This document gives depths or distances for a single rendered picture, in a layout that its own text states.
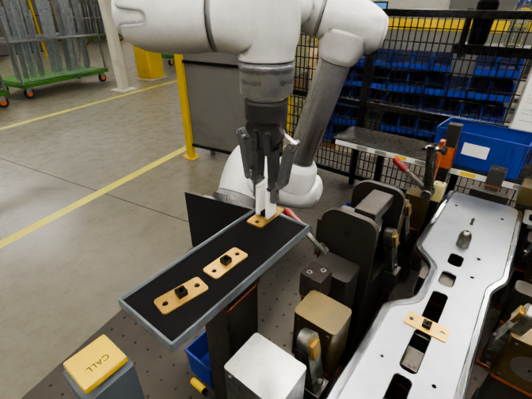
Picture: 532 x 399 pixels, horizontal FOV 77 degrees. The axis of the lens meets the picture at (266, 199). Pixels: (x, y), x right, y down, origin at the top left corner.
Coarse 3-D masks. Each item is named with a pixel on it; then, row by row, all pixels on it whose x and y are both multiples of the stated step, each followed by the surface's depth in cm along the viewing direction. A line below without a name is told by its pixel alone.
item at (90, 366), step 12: (84, 348) 47; (96, 348) 47; (108, 348) 47; (72, 360) 45; (84, 360) 45; (96, 360) 45; (108, 360) 45; (120, 360) 45; (72, 372) 44; (84, 372) 44; (96, 372) 44; (108, 372) 44; (84, 384) 42; (96, 384) 43
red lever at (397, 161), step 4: (396, 160) 106; (400, 160) 106; (396, 164) 106; (400, 164) 106; (404, 164) 106; (400, 168) 106; (404, 168) 105; (404, 172) 106; (408, 172) 105; (408, 176) 106; (412, 176) 105; (412, 180) 105; (416, 180) 105; (420, 180) 105; (416, 184) 105; (420, 184) 104; (420, 188) 105
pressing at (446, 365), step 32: (448, 192) 116; (448, 224) 100; (480, 224) 100; (512, 224) 100; (448, 256) 88; (480, 256) 88; (512, 256) 88; (448, 288) 78; (480, 288) 78; (384, 320) 70; (448, 320) 70; (480, 320) 71; (384, 352) 64; (448, 352) 64; (352, 384) 59; (384, 384) 59; (416, 384) 59; (448, 384) 59
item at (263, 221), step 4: (264, 208) 69; (276, 208) 71; (280, 208) 71; (260, 212) 68; (264, 212) 68; (276, 212) 69; (280, 212) 70; (256, 216) 68; (260, 216) 68; (264, 216) 68; (272, 216) 68; (276, 216) 69; (248, 220) 67; (252, 220) 67; (256, 220) 67; (260, 220) 67; (264, 220) 67; (268, 220) 67; (252, 224) 66; (256, 224) 66; (260, 224) 66; (264, 224) 66
